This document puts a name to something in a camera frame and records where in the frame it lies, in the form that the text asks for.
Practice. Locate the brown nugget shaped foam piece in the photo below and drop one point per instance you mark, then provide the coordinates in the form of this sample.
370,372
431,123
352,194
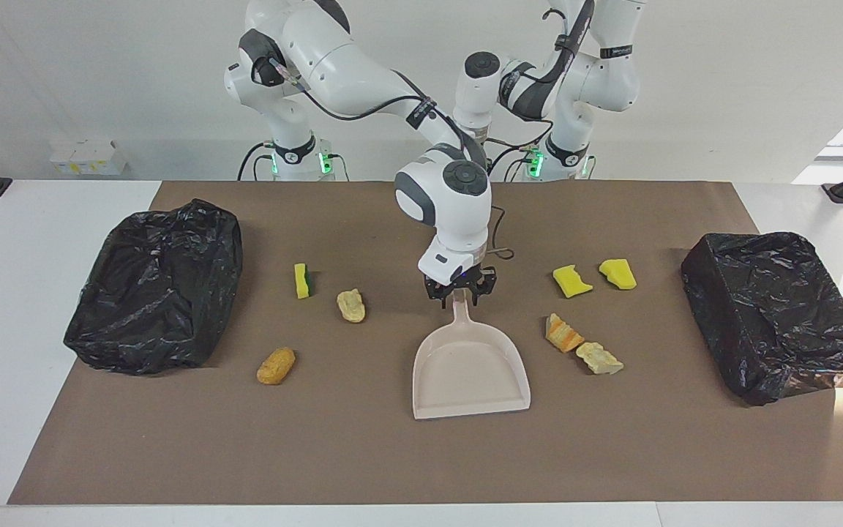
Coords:
275,366

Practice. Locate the brown table mat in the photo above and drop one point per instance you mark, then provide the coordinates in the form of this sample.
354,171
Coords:
392,454

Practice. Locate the beige plastic dustpan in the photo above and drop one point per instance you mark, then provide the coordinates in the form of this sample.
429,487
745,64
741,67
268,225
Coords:
469,373

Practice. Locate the orange cream striped foam piece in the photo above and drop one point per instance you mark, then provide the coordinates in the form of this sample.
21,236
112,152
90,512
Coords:
562,335

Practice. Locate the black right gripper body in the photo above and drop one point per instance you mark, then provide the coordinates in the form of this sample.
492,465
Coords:
462,282

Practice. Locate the bin lined with black bag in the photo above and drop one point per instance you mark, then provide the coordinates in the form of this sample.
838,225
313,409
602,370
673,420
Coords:
151,307
773,315

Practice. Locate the yellow sponge with green layer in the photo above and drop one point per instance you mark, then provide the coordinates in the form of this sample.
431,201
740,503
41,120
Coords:
301,284

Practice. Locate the pale cream foam piece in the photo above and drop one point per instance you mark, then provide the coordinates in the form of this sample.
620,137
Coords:
352,307
597,359

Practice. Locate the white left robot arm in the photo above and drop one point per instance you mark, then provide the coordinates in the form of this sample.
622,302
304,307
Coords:
597,80

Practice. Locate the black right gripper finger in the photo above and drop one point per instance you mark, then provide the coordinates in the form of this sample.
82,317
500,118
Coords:
436,294
484,291

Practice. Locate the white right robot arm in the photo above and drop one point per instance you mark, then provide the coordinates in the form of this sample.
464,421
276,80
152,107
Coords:
348,66

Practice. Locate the white carton boxes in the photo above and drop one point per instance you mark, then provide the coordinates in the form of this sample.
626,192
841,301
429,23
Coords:
88,157

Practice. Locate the yellow sponge piece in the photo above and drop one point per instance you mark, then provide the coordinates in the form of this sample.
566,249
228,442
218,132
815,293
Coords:
617,274
572,282

